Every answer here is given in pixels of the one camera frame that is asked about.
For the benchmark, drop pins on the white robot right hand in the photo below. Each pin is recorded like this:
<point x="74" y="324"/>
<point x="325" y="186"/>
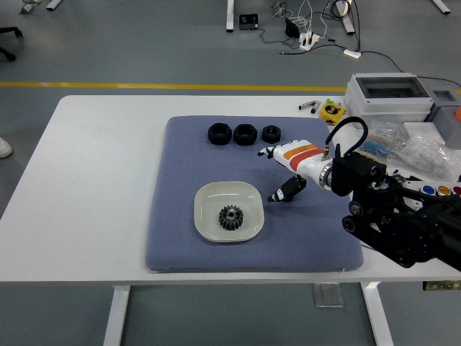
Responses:
<point x="299" y="155"/>

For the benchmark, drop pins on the large black gear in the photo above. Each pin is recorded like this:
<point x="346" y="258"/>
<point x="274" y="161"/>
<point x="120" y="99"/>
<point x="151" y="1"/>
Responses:
<point x="227" y="222"/>

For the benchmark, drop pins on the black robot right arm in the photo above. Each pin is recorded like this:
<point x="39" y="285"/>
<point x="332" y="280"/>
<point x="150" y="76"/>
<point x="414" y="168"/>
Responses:
<point x="396" y="216"/>

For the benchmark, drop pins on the small black hex nut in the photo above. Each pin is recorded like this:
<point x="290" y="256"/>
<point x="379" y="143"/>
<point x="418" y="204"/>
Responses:
<point x="267" y="137"/>

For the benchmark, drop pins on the large black hex nut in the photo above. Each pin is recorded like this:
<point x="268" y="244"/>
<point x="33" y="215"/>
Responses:
<point x="215" y="134"/>
<point x="240" y="138"/>

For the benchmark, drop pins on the white flat box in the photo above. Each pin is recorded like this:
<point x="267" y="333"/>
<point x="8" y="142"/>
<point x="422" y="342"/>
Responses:
<point x="421" y="128"/>

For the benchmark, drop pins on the three-button control box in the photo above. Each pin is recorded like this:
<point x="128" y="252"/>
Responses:
<point x="428" y="189"/>

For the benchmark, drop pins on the grey lidded box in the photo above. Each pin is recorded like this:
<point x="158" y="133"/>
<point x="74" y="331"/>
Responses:
<point x="446" y="119"/>

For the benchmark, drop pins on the short black marker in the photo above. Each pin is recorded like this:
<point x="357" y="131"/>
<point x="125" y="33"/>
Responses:
<point x="315" y="108"/>

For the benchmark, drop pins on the silver and black marker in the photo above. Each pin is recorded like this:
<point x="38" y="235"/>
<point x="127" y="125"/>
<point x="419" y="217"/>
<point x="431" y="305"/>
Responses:
<point x="306" y="105"/>

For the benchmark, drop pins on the yellow tape measure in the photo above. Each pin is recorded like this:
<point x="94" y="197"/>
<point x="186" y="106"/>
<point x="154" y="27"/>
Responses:
<point x="331" y="112"/>

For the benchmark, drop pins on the bag of blue resistors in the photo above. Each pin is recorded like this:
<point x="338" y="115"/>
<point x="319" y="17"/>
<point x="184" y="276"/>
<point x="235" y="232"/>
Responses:
<point x="380" y="144"/>

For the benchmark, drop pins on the white square plate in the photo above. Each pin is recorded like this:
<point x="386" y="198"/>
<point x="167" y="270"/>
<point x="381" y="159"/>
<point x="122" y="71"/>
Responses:
<point x="209" y="202"/>

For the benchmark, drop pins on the white adapter block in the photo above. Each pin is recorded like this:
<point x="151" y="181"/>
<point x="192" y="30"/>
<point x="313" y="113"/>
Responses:
<point x="352" y="53"/>

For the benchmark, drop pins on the white power strip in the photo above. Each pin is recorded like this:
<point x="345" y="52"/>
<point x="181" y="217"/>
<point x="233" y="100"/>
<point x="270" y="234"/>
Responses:
<point x="309" y="40"/>

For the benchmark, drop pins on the blue-grey quilted mat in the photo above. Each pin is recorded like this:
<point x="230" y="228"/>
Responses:
<point x="180" y="162"/>

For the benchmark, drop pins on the black power adapter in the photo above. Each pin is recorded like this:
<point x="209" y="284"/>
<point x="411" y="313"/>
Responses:
<point x="291" y="28"/>

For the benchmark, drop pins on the bag of white parts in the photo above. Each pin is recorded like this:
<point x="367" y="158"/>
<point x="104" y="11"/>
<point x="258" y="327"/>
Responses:
<point x="428" y="155"/>

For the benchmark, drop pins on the white background desk leg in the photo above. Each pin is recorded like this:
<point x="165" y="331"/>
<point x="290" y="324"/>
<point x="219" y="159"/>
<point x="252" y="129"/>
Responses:
<point x="229" y="16"/>
<point x="347" y="21"/>

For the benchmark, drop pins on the black device with screen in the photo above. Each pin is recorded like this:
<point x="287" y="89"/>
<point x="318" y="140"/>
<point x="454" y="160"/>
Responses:
<point x="248" y="21"/>

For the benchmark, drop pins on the clear plastic floor piece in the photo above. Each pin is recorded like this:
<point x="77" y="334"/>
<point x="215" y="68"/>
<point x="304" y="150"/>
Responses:
<point x="327" y="295"/>

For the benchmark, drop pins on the orange object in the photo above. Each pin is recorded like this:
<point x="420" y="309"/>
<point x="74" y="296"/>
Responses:
<point x="458" y="113"/>

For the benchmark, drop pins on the white table leg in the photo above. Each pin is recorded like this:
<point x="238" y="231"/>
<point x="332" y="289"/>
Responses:
<point x="117" y="313"/>
<point x="378" y="313"/>

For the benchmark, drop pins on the black under-table control panel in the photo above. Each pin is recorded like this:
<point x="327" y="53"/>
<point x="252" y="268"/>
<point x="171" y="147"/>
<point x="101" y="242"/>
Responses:
<point x="441" y="285"/>

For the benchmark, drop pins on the white background desk foot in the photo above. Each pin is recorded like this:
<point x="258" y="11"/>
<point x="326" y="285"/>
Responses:
<point x="442" y="5"/>
<point x="54" y="3"/>

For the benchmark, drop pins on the person's white shoe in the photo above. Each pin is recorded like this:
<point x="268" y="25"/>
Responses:
<point x="4" y="147"/>

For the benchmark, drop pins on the black office chair base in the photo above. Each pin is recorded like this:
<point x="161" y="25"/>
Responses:
<point x="9" y="32"/>

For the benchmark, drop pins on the grey enclosure with clear lid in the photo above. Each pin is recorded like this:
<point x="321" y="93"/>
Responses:
<point x="381" y="108"/>

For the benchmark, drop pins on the grey metal floor bracket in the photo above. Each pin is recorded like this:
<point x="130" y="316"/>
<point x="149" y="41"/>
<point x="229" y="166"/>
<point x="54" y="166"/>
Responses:
<point x="28" y="8"/>

